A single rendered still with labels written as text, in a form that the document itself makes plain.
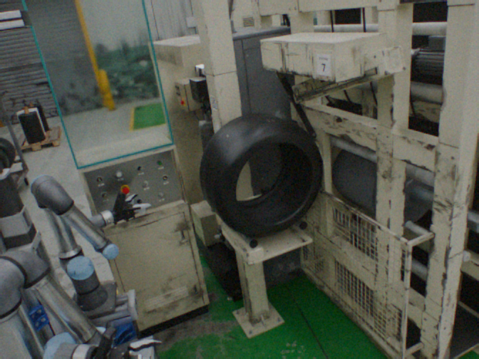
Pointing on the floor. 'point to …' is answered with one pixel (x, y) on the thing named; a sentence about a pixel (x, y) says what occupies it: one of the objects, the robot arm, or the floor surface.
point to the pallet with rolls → (36, 128)
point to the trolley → (8, 154)
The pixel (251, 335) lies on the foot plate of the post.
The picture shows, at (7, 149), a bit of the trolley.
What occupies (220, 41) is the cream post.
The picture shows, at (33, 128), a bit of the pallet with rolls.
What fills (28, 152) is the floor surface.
